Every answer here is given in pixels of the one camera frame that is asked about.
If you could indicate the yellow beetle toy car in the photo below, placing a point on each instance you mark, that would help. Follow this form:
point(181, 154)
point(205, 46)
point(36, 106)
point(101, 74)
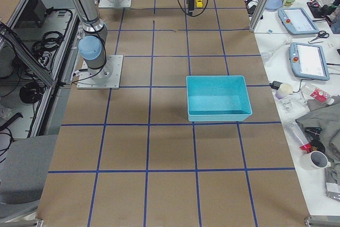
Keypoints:
point(199, 4)

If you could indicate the turquoise plastic bin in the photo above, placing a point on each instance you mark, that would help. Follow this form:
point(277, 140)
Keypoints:
point(217, 98)

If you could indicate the far teach pendant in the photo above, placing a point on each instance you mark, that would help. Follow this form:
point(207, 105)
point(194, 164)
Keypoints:
point(297, 22)

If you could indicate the teach pendant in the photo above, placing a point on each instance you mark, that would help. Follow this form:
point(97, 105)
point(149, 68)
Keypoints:
point(297, 22)
point(308, 61)

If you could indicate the near teach pendant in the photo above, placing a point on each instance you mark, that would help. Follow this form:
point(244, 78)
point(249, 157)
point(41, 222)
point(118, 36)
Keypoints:
point(308, 61)

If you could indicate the black scissors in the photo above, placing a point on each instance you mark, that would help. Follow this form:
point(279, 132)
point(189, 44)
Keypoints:
point(321, 34)

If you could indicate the grey cloth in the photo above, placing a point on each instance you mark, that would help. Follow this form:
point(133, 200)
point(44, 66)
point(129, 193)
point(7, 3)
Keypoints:
point(326, 117)

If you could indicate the white mug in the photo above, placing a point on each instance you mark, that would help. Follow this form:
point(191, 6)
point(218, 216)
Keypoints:
point(314, 160)

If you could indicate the grey chair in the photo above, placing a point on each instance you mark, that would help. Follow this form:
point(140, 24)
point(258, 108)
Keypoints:
point(24, 174)

